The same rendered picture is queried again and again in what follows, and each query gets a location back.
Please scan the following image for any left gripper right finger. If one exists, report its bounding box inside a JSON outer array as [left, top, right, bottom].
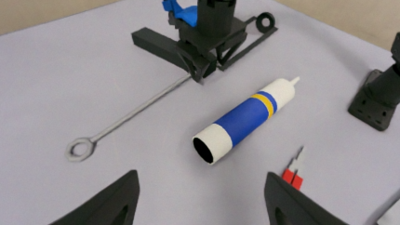
[[263, 172, 350, 225]]

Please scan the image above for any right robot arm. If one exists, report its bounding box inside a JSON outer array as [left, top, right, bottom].
[[167, 10, 400, 132]]

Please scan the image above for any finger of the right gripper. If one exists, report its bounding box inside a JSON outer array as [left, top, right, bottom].
[[216, 39, 247, 66], [175, 48, 210, 83]]

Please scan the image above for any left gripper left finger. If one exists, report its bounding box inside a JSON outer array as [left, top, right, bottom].
[[48, 169, 140, 225]]

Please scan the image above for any blue and white sealant cartridge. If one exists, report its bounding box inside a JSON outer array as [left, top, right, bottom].
[[193, 77, 300, 165]]

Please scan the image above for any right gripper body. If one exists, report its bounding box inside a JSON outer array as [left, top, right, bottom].
[[162, 0, 247, 60]]

